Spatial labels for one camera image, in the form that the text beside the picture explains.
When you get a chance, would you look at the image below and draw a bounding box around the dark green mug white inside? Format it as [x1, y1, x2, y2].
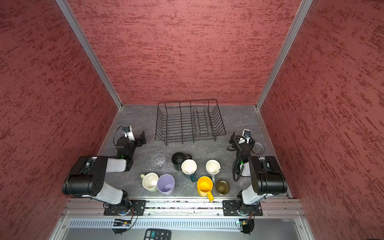
[182, 160, 198, 183]

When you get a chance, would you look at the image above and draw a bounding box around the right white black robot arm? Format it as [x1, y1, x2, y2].
[227, 133, 288, 216]

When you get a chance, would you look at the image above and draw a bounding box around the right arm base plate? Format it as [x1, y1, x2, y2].
[222, 200, 263, 217]

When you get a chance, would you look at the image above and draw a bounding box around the black mug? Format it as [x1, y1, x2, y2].
[172, 153, 192, 171]

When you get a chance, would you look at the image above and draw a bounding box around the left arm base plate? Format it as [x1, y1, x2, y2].
[104, 200, 147, 217]

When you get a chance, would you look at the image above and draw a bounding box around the grey white mug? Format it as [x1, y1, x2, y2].
[206, 160, 221, 183]

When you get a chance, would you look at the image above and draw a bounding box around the black wire dish rack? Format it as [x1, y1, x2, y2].
[155, 99, 226, 145]

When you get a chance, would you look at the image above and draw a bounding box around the clear glass cup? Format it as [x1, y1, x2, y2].
[151, 154, 167, 171]

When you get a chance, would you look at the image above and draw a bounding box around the olive green glass cup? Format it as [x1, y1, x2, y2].
[216, 180, 231, 196]

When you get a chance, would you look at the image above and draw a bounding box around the black calculator remote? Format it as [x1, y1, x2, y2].
[144, 229, 171, 240]

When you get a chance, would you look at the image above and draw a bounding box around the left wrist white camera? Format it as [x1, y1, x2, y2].
[123, 126, 135, 141]

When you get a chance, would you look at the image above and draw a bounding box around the aluminium rail frame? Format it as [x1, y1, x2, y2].
[50, 198, 315, 240]

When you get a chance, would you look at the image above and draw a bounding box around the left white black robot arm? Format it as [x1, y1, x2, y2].
[62, 129, 147, 216]

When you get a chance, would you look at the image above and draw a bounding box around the yellow mug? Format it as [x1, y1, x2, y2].
[197, 176, 214, 202]

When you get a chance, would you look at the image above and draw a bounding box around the cream light green mug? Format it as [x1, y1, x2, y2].
[140, 173, 159, 192]

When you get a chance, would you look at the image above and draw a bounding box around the lilac plastic cup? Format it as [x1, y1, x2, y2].
[157, 174, 175, 196]

